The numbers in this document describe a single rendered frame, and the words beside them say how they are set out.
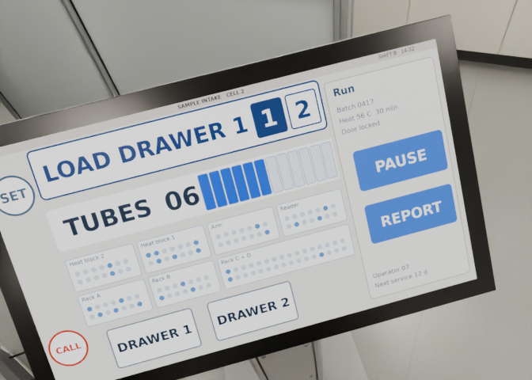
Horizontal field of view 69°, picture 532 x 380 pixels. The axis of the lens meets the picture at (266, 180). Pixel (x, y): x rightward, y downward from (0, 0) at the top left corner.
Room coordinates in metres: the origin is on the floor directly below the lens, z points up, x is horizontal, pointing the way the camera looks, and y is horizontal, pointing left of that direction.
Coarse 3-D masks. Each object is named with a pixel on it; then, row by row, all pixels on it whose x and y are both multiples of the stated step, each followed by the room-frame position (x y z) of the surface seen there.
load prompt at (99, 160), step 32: (256, 96) 0.32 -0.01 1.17; (288, 96) 0.32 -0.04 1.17; (320, 96) 0.31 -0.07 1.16; (128, 128) 0.31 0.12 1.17; (160, 128) 0.31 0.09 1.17; (192, 128) 0.31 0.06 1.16; (224, 128) 0.30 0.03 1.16; (256, 128) 0.30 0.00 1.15; (288, 128) 0.30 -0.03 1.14; (320, 128) 0.29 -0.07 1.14; (32, 160) 0.30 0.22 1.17; (64, 160) 0.30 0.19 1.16; (96, 160) 0.29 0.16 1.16; (128, 160) 0.29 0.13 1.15; (160, 160) 0.29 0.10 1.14; (192, 160) 0.29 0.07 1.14; (64, 192) 0.28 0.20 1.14
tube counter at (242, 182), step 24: (312, 144) 0.28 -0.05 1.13; (216, 168) 0.28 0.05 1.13; (240, 168) 0.28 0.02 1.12; (264, 168) 0.27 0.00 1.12; (288, 168) 0.27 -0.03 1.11; (312, 168) 0.27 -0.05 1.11; (336, 168) 0.27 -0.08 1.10; (168, 192) 0.27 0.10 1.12; (192, 192) 0.26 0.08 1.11; (216, 192) 0.26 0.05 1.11; (240, 192) 0.26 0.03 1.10; (264, 192) 0.26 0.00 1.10; (168, 216) 0.25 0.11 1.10; (192, 216) 0.25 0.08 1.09
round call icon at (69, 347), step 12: (48, 336) 0.18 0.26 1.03; (60, 336) 0.18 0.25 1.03; (72, 336) 0.18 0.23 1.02; (84, 336) 0.18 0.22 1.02; (48, 348) 0.17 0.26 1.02; (60, 348) 0.17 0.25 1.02; (72, 348) 0.17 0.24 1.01; (84, 348) 0.17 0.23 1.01; (60, 360) 0.16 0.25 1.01; (72, 360) 0.16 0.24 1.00; (84, 360) 0.16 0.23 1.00
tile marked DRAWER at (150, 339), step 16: (144, 320) 0.18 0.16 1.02; (160, 320) 0.18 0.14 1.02; (176, 320) 0.18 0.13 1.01; (192, 320) 0.18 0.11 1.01; (112, 336) 0.17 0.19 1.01; (128, 336) 0.17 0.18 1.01; (144, 336) 0.17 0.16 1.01; (160, 336) 0.17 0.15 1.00; (176, 336) 0.17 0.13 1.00; (192, 336) 0.16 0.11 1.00; (112, 352) 0.16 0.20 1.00; (128, 352) 0.16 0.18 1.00; (144, 352) 0.16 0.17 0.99; (160, 352) 0.16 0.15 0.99; (176, 352) 0.15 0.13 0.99
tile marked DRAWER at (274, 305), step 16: (256, 288) 0.19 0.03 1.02; (272, 288) 0.19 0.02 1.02; (288, 288) 0.19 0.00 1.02; (208, 304) 0.18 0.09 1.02; (224, 304) 0.18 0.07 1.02; (240, 304) 0.18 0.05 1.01; (256, 304) 0.18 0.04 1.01; (272, 304) 0.18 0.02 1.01; (288, 304) 0.17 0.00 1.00; (224, 320) 0.17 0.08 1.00; (240, 320) 0.17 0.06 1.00; (256, 320) 0.17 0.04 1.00; (272, 320) 0.16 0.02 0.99; (288, 320) 0.16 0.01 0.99; (224, 336) 0.16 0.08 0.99
